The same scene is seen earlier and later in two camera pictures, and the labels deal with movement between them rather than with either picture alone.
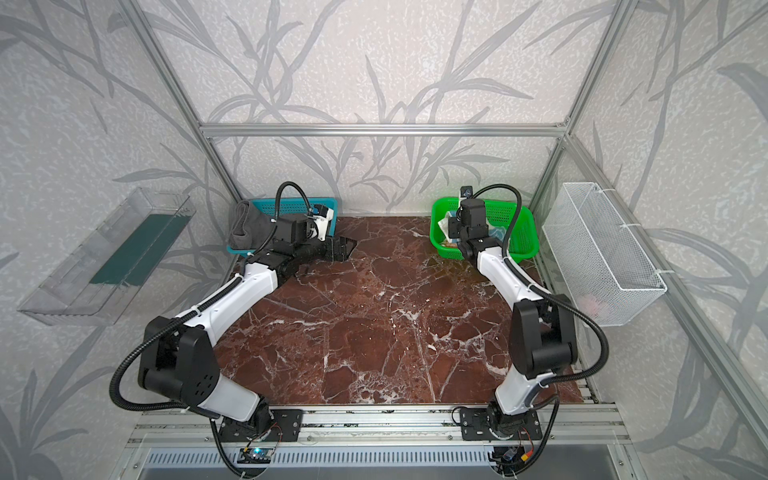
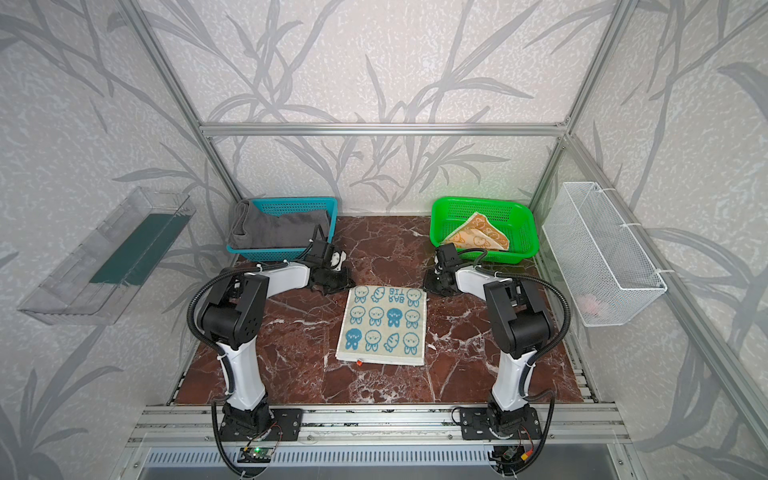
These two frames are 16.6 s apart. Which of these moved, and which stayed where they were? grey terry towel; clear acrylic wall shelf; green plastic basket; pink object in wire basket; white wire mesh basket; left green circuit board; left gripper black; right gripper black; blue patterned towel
Moved: blue patterned towel; right gripper black; left gripper black
Stayed: left green circuit board; pink object in wire basket; white wire mesh basket; grey terry towel; clear acrylic wall shelf; green plastic basket
